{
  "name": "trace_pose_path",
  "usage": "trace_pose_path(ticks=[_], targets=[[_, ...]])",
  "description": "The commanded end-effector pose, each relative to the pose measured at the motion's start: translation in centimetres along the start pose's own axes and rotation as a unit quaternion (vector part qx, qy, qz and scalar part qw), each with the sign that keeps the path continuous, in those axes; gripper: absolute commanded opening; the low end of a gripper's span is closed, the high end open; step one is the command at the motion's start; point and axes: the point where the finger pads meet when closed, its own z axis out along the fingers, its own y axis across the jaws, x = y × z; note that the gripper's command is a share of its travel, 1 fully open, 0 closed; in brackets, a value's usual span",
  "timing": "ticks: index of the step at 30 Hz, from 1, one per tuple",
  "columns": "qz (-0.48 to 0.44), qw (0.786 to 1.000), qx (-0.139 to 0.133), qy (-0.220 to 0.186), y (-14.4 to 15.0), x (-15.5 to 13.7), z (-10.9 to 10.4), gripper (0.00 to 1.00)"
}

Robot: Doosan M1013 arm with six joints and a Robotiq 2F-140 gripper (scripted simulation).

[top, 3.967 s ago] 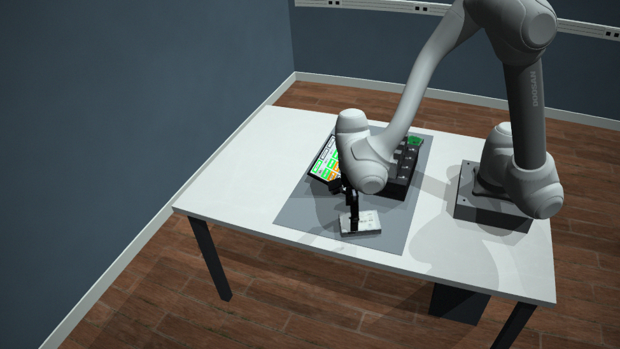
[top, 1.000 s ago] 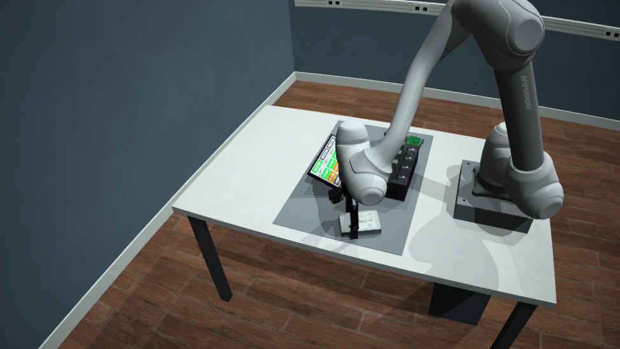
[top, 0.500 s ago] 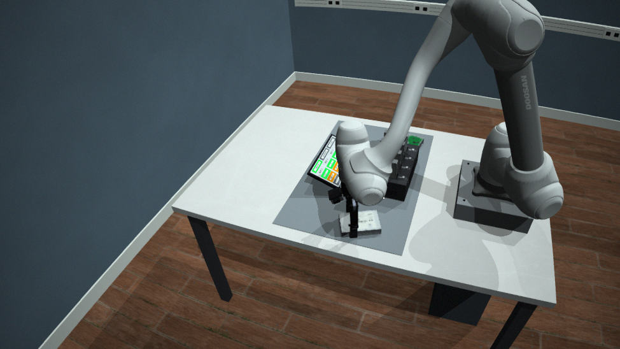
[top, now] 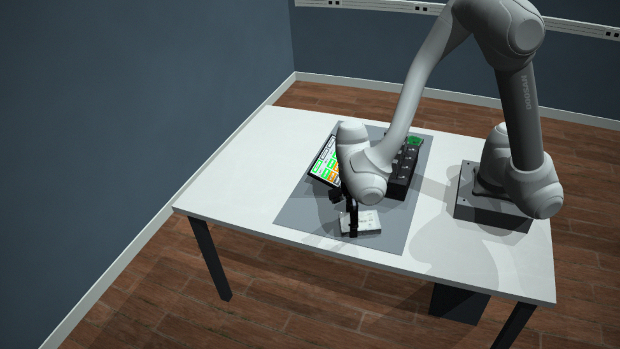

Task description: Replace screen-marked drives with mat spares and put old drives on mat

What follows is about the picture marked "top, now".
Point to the grey flat mat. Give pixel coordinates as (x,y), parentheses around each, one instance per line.
(309,209)

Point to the black status display screen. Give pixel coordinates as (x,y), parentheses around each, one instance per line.
(325,167)

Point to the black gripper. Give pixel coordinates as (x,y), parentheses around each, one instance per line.
(352,208)

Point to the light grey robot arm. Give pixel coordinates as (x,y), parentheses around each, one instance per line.
(506,31)

